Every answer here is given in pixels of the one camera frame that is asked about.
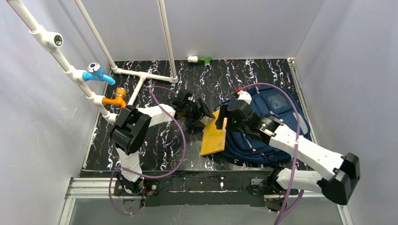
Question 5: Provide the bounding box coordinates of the yellow notebook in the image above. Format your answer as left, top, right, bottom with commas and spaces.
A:
200, 110, 227, 156

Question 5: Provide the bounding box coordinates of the navy blue backpack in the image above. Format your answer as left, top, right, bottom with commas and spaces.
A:
217, 86, 311, 166

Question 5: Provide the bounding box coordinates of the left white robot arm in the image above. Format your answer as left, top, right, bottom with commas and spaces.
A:
109, 91, 215, 195

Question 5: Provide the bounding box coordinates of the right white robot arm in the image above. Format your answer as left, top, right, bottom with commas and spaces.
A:
216, 100, 360, 205

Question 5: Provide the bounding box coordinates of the green white pipe fitting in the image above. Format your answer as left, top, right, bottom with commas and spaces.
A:
187, 56, 213, 69

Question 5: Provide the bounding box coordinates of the orange plastic tap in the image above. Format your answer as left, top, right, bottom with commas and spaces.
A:
101, 88, 127, 109

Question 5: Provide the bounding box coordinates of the blue plastic tap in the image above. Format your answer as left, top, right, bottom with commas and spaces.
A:
82, 62, 116, 85

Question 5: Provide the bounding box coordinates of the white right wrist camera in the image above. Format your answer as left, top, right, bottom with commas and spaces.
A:
235, 88, 252, 105

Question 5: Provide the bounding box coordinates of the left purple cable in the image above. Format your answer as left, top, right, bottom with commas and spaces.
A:
108, 85, 187, 216

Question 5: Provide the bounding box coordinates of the purple cable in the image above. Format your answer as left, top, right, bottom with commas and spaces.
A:
237, 82, 306, 225
108, 85, 187, 216

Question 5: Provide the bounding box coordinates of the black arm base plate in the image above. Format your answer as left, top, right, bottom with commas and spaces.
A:
111, 170, 284, 207

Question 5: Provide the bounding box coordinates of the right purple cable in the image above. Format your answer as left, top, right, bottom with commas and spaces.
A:
237, 82, 306, 225

